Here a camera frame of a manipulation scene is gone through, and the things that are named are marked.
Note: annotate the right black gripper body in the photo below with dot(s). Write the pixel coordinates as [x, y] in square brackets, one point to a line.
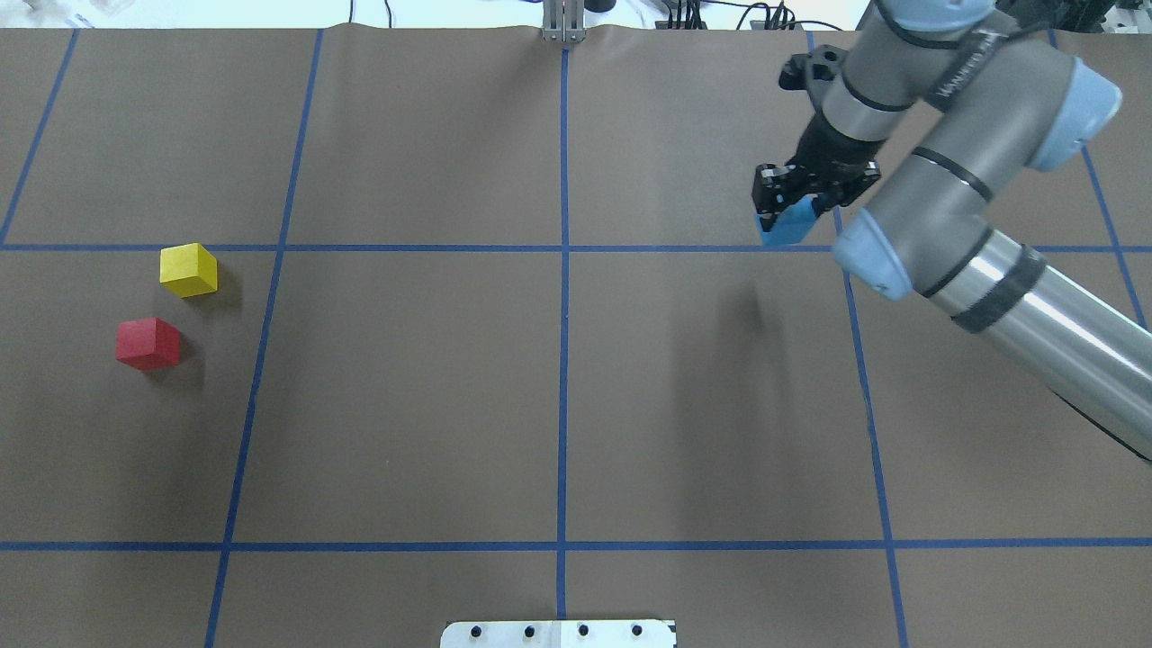
[825, 150]

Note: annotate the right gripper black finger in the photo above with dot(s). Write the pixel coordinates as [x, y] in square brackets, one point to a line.
[771, 195]

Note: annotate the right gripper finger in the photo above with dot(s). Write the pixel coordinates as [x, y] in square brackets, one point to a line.
[823, 203]

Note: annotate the blue cube block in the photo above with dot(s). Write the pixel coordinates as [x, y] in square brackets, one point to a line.
[791, 226]

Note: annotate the red cube block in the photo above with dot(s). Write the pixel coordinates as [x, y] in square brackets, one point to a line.
[148, 344]

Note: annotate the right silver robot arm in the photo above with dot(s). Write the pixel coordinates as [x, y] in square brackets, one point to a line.
[937, 107]

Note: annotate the yellow cube block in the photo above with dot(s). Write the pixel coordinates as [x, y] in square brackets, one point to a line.
[188, 271]

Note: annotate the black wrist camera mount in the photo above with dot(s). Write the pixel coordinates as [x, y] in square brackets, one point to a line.
[813, 71]

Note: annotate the aluminium frame post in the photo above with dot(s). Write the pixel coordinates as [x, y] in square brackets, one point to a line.
[563, 21]

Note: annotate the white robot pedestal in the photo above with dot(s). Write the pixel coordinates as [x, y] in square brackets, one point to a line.
[561, 633]

